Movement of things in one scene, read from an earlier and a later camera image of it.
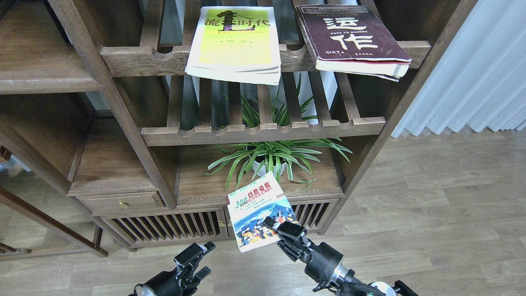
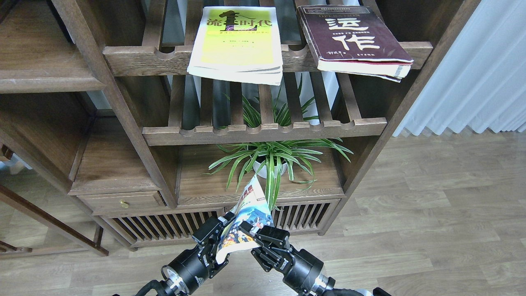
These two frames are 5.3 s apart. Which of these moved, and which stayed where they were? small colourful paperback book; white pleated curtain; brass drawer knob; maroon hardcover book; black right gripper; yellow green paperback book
Moved: black right gripper; small colourful paperback book
Stayed: yellow green paperback book; maroon hardcover book; white pleated curtain; brass drawer knob
